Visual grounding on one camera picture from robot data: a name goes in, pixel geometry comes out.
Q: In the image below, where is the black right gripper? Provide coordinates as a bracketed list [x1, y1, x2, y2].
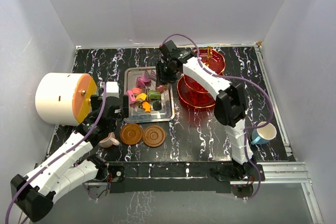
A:
[156, 61, 179, 87]

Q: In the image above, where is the pink roll cake top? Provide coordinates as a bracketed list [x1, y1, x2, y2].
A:
[141, 70, 152, 83]

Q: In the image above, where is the red three-tier cake stand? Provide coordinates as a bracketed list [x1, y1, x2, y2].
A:
[177, 46, 226, 109]

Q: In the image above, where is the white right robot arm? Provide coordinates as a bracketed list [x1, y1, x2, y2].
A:
[155, 40, 253, 180]

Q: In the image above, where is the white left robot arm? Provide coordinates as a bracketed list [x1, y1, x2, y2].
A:
[10, 97, 129, 222]

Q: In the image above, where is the pink square cake block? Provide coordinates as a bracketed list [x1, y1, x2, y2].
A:
[126, 90, 137, 105]

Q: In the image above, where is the red white strawberry cake slice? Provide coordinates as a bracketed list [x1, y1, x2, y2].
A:
[155, 85, 164, 93]

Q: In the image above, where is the salmon pink cake piece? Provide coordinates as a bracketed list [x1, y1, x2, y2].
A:
[132, 88, 143, 95]

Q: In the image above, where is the green striped macaron cake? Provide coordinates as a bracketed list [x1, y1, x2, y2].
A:
[147, 90, 161, 100]

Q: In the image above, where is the yellow orange cake piece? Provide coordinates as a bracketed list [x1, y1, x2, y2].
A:
[136, 93, 147, 103]

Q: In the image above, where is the orange fish shaped pastry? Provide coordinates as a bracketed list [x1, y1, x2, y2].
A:
[142, 101, 151, 113]

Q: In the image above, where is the silver metal tray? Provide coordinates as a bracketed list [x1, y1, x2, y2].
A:
[124, 66, 175, 123]

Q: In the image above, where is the magenta layered cake wedge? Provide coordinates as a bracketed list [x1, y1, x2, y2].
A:
[136, 77, 145, 89]

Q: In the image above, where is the dark chocolate cookie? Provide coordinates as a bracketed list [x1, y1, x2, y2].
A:
[152, 101, 162, 111]

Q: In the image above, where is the brown wooden coaster left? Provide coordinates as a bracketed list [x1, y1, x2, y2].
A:
[120, 123, 143, 145]

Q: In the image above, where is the brown wooden coaster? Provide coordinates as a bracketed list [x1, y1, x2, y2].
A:
[120, 123, 143, 145]
[142, 125, 166, 147]

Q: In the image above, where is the pink ceramic cup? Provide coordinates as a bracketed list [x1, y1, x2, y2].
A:
[98, 132, 120, 148]

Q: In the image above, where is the brown wooden coaster right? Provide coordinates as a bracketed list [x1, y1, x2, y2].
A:
[142, 125, 166, 147]

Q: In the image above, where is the white cylindrical drum container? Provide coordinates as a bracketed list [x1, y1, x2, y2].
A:
[35, 73, 98, 126]

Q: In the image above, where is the blue ceramic cup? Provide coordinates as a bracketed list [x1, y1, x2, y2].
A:
[251, 122, 277, 145]

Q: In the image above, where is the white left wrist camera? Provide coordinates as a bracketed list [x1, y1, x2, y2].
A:
[106, 81, 119, 98]

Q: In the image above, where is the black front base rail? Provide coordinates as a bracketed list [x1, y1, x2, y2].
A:
[107, 161, 265, 196]

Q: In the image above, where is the aluminium frame rail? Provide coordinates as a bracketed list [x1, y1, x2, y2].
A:
[255, 41, 324, 223]

